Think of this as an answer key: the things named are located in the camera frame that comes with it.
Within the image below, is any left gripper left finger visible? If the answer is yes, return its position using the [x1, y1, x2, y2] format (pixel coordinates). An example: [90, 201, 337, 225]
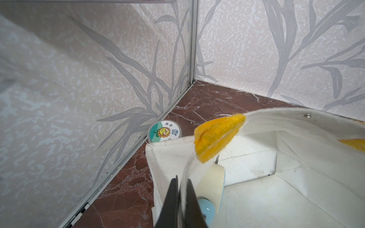
[154, 176, 179, 228]

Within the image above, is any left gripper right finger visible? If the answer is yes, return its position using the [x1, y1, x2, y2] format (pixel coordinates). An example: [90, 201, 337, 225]
[182, 179, 208, 228]

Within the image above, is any blue twin bell alarm clock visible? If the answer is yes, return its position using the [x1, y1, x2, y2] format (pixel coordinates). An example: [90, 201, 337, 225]
[195, 156, 226, 225]

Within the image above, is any white canvas tote bag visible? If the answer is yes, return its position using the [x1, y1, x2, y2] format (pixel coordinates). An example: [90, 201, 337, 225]
[145, 108, 365, 228]

